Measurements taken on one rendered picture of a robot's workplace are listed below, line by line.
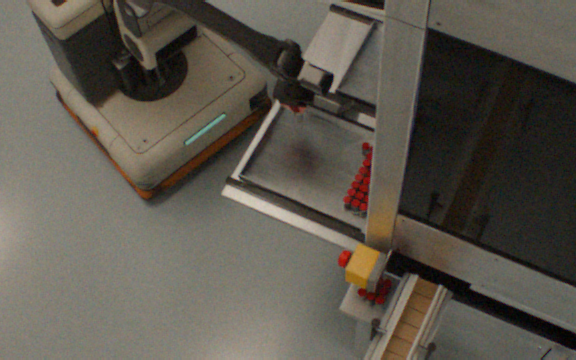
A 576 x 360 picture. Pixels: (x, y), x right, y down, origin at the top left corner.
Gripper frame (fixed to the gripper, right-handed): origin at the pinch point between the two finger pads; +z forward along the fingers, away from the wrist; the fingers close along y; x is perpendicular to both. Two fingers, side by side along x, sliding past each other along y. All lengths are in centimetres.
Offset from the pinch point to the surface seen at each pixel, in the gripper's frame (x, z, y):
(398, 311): -47, 2, 34
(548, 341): -44, 14, 71
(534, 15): -39, -91, 47
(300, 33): 99, 94, -31
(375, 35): 34.6, 8.9, 13.6
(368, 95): 13.9, 9.3, 15.4
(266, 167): -13.4, 8.7, -5.9
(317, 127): 1.1, 8.9, 4.2
